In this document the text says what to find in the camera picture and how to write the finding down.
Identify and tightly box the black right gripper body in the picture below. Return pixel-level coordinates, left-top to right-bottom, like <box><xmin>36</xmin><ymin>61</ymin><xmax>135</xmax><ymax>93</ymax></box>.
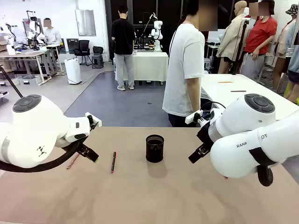
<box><xmin>197</xmin><ymin>121</ymin><xmax>214</xmax><ymax>147</ymax></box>

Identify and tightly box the black pen with red cap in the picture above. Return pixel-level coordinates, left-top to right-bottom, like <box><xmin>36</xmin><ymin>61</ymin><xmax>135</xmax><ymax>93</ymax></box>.
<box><xmin>110</xmin><ymin>151</ymin><xmax>117</xmax><ymax>174</ymax></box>

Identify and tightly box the black mesh pen holder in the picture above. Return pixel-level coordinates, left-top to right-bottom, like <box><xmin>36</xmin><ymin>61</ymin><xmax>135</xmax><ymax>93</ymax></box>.
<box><xmin>145</xmin><ymin>134</ymin><xmax>165</xmax><ymax>163</ymax></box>

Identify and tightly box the person in white T-shirt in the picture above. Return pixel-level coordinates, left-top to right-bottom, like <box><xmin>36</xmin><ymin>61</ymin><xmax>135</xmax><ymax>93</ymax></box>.
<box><xmin>162</xmin><ymin>0</ymin><xmax>219</xmax><ymax>128</ymax></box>

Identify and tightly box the white air purifier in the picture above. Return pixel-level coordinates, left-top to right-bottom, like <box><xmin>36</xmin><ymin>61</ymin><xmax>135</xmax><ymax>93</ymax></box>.
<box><xmin>64</xmin><ymin>58</ymin><xmax>82</xmax><ymax>85</ymax></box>

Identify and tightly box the grey floor bin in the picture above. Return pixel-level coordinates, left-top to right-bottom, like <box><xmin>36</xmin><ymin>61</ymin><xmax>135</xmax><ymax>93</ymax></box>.
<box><xmin>18</xmin><ymin>75</ymin><xmax>42</xmax><ymax>86</ymax></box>

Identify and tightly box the black stool with bag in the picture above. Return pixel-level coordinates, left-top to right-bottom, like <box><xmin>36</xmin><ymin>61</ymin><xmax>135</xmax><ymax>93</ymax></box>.
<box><xmin>92</xmin><ymin>46</ymin><xmax>105</xmax><ymax>70</ymax></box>

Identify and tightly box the table with white cloth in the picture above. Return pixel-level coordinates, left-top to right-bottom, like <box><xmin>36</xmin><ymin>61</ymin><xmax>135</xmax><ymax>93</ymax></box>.
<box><xmin>114</xmin><ymin>51</ymin><xmax>169</xmax><ymax>83</ymax></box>

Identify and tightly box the black slanted tripod leg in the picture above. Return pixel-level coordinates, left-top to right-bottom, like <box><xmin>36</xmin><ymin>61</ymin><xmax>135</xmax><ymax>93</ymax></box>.
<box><xmin>0</xmin><ymin>66</ymin><xmax>24</xmax><ymax>98</ymax></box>

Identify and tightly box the black office chair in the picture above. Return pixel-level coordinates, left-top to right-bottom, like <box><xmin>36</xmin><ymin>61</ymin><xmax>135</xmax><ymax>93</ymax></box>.
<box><xmin>73</xmin><ymin>40</ymin><xmax>92</xmax><ymax>66</ymax></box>

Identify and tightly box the mannequin in beige coat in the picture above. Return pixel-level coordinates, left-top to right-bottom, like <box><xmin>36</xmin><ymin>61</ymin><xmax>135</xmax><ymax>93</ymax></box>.
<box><xmin>216</xmin><ymin>0</ymin><xmax>250</xmax><ymax>74</ymax></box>

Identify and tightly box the grey workbench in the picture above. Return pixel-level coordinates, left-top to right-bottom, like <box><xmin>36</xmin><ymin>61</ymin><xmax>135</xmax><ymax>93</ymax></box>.
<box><xmin>0</xmin><ymin>50</ymin><xmax>59</xmax><ymax>85</ymax></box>

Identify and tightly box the person in red shirt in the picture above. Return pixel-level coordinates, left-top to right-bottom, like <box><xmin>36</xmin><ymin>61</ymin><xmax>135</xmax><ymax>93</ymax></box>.
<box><xmin>240</xmin><ymin>0</ymin><xmax>278</xmax><ymax>82</ymax></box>

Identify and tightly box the person in white long sleeves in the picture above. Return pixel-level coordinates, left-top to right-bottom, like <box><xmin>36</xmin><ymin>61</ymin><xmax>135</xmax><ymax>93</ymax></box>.
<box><xmin>43</xmin><ymin>18</ymin><xmax>62</xmax><ymax>45</ymax></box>

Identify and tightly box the person in black shirt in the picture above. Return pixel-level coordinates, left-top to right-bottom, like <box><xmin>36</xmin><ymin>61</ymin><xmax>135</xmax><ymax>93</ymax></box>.
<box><xmin>111</xmin><ymin>5</ymin><xmax>136</xmax><ymax>91</ymax></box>

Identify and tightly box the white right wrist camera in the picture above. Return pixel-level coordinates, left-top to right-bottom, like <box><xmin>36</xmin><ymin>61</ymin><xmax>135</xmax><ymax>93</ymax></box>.
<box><xmin>185</xmin><ymin>109</ymin><xmax>211</xmax><ymax>124</ymax></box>

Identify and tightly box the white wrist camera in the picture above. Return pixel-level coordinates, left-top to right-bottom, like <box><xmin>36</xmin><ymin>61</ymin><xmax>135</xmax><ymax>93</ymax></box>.
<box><xmin>185</xmin><ymin>109</ymin><xmax>211</xmax><ymax>124</ymax></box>
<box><xmin>85</xmin><ymin>112</ymin><xmax>102</xmax><ymax>131</ymax></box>

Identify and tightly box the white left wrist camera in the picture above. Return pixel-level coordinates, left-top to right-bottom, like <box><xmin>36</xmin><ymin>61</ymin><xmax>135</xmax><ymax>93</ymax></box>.
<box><xmin>85</xmin><ymin>112</ymin><xmax>102</xmax><ymax>131</ymax></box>

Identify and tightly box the black left arm cable sleeve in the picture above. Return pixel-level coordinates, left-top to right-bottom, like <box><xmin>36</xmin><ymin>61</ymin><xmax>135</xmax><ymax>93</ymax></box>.
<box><xmin>0</xmin><ymin>140</ymin><xmax>81</xmax><ymax>173</ymax></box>

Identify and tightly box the black arm cable sleeve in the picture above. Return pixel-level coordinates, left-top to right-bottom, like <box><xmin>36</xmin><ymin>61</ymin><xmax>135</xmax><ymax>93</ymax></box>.
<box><xmin>249</xmin><ymin>147</ymin><xmax>280</xmax><ymax>187</ymax></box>
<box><xmin>0</xmin><ymin>140</ymin><xmax>81</xmax><ymax>173</ymax></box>

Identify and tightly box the black right arm cable sleeve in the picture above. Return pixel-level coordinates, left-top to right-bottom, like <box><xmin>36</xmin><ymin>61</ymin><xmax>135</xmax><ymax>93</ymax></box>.
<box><xmin>249</xmin><ymin>147</ymin><xmax>280</xmax><ymax>187</ymax></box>

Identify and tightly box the black camera tripod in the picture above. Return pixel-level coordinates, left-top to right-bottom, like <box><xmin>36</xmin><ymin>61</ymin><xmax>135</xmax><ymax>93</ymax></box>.
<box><xmin>232</xmin><ymin>20</ymin><xmax>249</xmax><ymax>75</ymax></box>

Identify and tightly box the grey wall panel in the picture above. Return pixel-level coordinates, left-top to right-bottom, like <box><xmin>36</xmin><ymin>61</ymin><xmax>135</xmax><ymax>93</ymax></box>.
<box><xmin>74</xmin><ymin>9</ymin><xmax>97</xmax><ymax>37</ymax></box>

